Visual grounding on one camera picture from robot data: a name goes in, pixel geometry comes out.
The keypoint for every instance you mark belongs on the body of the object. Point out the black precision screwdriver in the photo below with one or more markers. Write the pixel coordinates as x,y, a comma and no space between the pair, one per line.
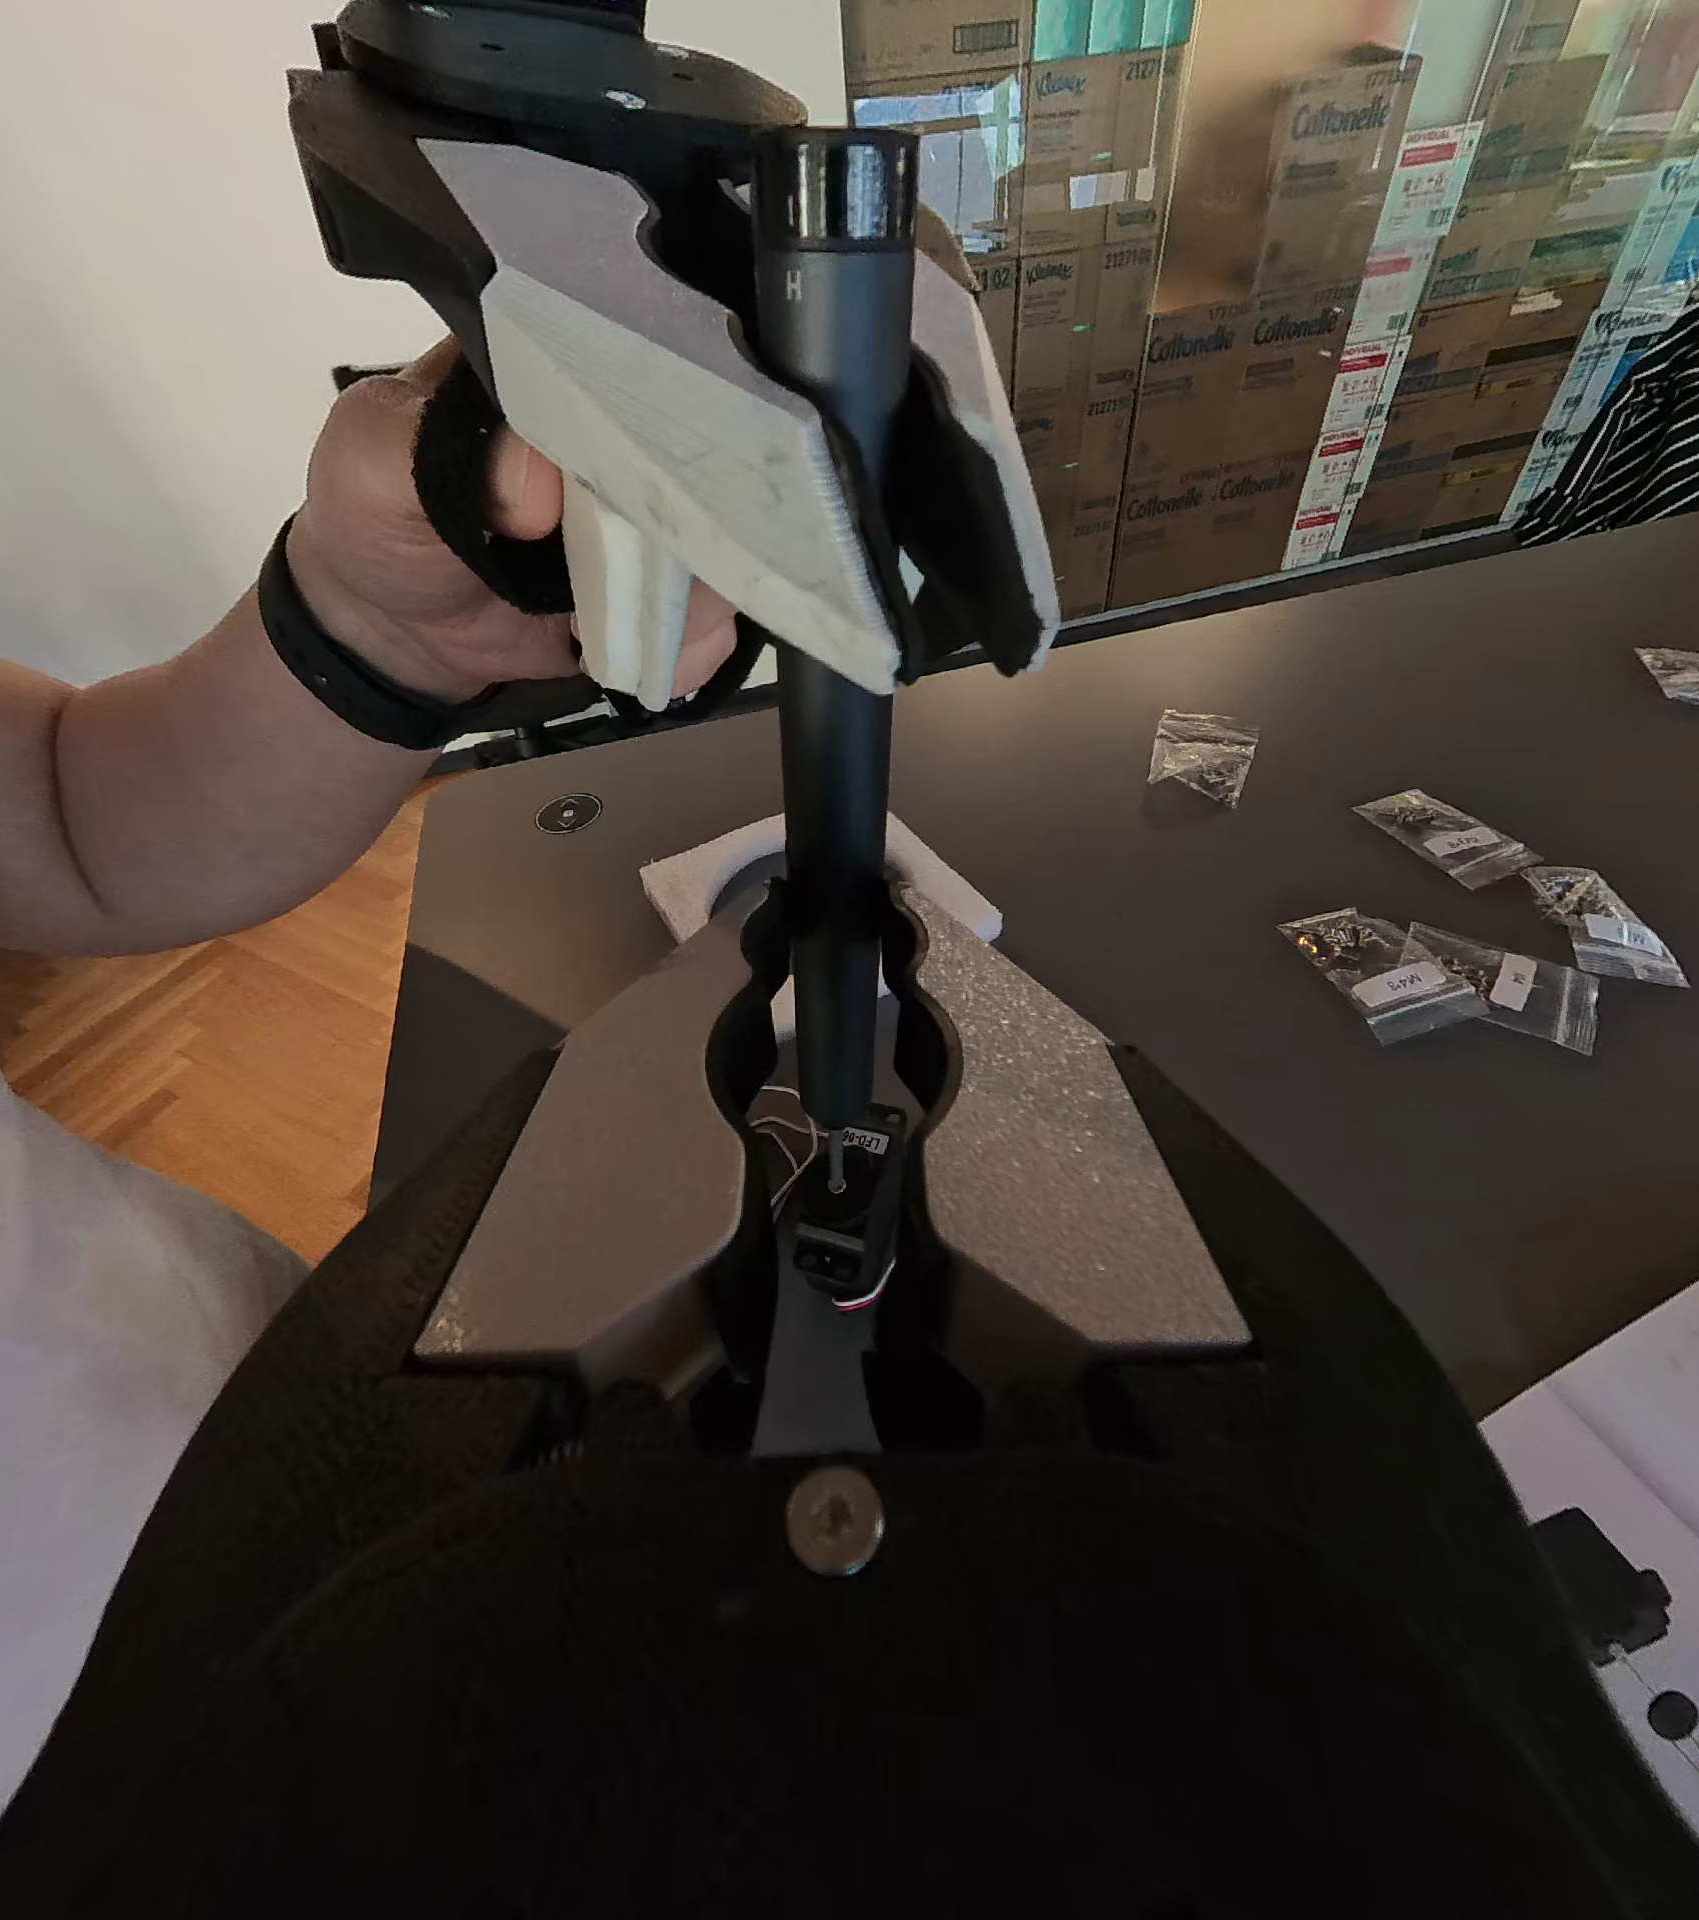
835,377

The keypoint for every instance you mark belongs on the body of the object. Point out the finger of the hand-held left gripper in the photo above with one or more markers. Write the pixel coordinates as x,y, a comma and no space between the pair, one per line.
640,388
1004,496

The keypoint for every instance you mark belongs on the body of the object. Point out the person's left hand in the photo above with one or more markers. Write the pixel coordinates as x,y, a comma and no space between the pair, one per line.
368,509

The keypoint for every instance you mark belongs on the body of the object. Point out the stack of cardboard boxes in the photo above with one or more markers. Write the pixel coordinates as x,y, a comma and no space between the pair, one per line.
1237,453

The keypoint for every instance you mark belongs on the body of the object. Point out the black wrist watch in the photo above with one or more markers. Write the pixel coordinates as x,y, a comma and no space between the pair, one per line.
325,677

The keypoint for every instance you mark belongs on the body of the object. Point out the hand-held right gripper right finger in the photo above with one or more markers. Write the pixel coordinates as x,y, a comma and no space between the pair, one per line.
1077,1200

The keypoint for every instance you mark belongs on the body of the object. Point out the scattered small screw bags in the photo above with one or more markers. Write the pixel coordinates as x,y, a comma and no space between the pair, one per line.
1389,990

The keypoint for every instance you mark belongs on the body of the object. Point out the wood edged desk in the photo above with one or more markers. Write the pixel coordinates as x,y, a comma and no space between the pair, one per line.
1237,1200

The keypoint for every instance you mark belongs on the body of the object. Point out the printed instruction sheet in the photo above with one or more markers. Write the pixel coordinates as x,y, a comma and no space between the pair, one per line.
1663,1442

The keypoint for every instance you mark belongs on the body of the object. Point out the black white striped cloth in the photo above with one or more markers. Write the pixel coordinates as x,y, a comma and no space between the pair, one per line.
1687,421

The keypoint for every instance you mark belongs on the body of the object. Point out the person in white shirt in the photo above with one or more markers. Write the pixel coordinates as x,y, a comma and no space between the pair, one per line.
40,1348

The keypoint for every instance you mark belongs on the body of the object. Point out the white foam piece with cutout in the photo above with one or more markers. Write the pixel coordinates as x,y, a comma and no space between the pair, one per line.
674,885

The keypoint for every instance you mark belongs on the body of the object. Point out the person's left forearm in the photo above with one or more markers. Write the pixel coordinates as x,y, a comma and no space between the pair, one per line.
141,812

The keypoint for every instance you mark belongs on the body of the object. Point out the round desk control button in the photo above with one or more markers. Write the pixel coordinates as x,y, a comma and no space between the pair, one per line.
564,818

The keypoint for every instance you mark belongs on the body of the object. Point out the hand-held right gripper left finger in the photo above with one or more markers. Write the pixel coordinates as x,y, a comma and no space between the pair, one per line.
577,1200

